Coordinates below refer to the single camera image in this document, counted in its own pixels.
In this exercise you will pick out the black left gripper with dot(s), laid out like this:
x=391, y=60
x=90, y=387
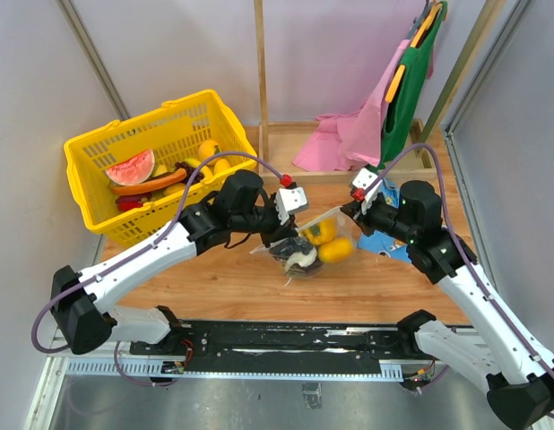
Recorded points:
x=279, y=231

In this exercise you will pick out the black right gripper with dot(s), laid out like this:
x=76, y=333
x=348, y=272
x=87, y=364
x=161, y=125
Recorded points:
x=354, y=209

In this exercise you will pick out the white garlic bulb toy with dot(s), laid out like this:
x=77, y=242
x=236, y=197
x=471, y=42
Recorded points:
x=301, y=259

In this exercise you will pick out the yellow bell pepper toy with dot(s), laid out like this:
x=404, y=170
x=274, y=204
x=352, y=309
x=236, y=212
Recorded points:
x=322, y=232

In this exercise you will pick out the clear zip top bag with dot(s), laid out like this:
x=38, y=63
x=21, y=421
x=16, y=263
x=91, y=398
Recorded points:
x=343, y=229

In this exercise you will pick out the dark blue grape bunch toy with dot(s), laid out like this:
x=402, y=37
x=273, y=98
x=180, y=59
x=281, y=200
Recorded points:
x=283, y=250

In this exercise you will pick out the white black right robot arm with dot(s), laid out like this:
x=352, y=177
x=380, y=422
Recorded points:
x=516, y=374

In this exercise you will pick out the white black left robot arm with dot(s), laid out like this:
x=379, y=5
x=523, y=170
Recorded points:
x=84, y=303

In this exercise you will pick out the blue cartoon print cloth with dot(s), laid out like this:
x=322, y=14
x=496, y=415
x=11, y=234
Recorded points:
x=380, y=243

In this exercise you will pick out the yellow lemon toy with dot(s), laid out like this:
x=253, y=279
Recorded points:
x=221, y=165

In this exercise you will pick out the pink cloth garment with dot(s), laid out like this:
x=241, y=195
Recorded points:
x=351, y=141

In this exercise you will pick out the yellow banana toy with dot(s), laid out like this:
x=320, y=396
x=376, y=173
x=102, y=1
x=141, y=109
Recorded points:
x=196, y=163

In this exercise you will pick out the orange fruit toy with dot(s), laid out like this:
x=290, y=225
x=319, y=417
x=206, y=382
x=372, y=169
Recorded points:
x=208, y=148

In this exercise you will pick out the green cloth garment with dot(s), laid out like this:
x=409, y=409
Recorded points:
x=417, y=58

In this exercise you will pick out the yellow clothes hanger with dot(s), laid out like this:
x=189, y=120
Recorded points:
x=395, y=83

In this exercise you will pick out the yellow plastic shopping basket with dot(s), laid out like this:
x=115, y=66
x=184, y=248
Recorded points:
x=174, y=131

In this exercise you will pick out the watermelon slice toy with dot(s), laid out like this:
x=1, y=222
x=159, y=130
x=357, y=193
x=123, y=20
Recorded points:
x=133, y=171

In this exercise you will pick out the red chili pepper toy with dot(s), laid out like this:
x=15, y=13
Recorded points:
x=128, y=203

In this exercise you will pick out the orange hot dog toy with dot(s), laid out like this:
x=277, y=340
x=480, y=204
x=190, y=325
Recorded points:
x=149, y=186

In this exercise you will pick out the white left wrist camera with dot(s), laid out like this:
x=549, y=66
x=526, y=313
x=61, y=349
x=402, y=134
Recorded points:
x=290, y=199

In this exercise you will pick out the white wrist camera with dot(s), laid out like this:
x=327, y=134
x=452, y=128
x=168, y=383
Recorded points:
x=290, y=199
x=365, y=188

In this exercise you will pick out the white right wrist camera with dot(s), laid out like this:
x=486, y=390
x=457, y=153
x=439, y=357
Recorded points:
x=365, y=188

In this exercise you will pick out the wooden clothes rack frame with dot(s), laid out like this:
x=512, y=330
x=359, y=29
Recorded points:
x=278, y=142

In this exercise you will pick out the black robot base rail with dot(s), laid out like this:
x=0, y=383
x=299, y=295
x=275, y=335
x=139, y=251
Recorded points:
x=284, y=348

